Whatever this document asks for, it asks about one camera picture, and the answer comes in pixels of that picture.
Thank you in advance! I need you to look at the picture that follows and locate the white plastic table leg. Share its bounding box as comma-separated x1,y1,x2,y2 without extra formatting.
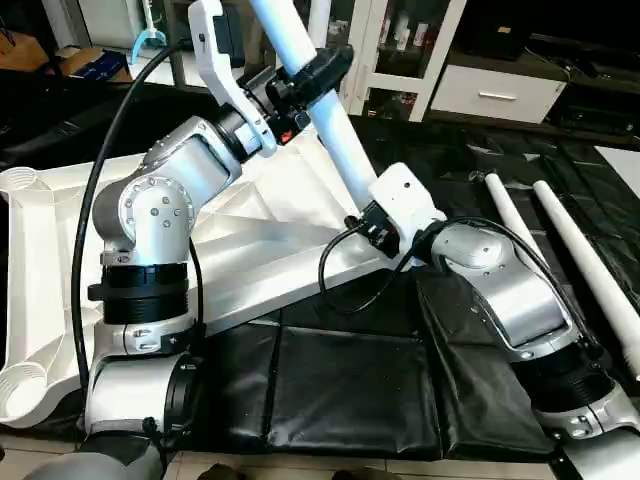
307,0,333,49
250,0,389,209
532,180,640,383
484,172,548,263

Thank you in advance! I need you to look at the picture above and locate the white plastic table top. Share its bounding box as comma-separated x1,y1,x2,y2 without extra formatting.
0,128,396,429

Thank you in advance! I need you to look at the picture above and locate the white glass door cabinet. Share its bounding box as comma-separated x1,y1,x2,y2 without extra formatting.
300,0,469,123

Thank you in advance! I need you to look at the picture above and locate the light blue plastic item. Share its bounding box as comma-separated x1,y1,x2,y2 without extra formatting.
130,0,169,65

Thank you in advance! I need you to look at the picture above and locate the black work mat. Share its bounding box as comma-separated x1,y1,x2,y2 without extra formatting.
0,80,640,463

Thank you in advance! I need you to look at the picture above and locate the white drawer unit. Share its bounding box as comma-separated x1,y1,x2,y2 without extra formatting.
431,64,567,125

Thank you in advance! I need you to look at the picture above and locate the blue flat box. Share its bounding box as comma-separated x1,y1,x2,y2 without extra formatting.
58,48,131,85

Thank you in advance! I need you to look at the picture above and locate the white flat panel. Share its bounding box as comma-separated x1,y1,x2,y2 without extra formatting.
596,145,640,193

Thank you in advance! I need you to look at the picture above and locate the brown wooden board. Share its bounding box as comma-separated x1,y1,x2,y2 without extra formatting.
0,30,53,73

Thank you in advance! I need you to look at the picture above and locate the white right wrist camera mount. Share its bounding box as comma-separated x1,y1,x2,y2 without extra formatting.
369,163,449,259

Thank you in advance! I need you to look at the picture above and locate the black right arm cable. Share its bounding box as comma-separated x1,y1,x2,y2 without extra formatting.
317,214,603,353

